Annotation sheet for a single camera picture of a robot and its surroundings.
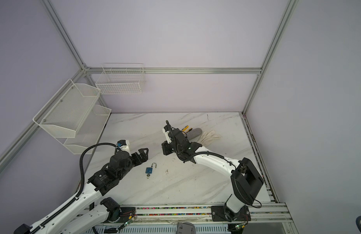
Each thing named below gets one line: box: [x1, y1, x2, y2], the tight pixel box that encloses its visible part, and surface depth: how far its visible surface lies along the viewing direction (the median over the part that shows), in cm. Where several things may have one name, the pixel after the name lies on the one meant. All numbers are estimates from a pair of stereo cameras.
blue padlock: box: [145, 162, 158, 174], surface depth 90 cm
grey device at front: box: [175, 221, 197, 234], surface depth 71 cm
